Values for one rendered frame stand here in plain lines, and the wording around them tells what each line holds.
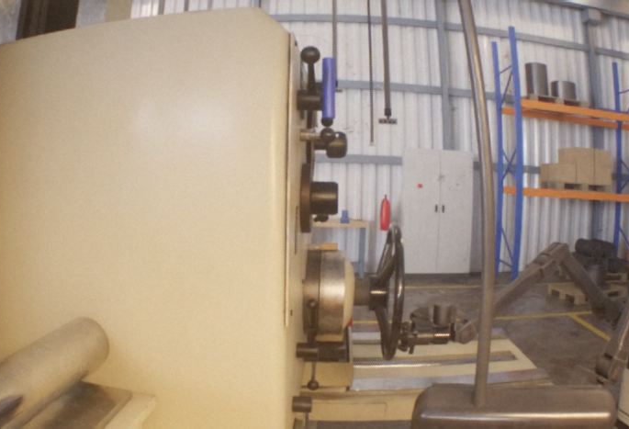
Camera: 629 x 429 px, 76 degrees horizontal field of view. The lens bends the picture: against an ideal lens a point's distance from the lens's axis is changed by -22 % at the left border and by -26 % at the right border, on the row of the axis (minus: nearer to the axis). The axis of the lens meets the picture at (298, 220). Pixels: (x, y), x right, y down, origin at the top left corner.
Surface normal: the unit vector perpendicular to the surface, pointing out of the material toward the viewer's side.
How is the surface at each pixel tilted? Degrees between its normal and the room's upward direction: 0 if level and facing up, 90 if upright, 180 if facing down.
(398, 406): 90
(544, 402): 20
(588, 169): 90
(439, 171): 90
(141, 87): 90
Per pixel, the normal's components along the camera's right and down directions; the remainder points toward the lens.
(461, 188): -0.07, 0.08
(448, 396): -0.10, -0.91
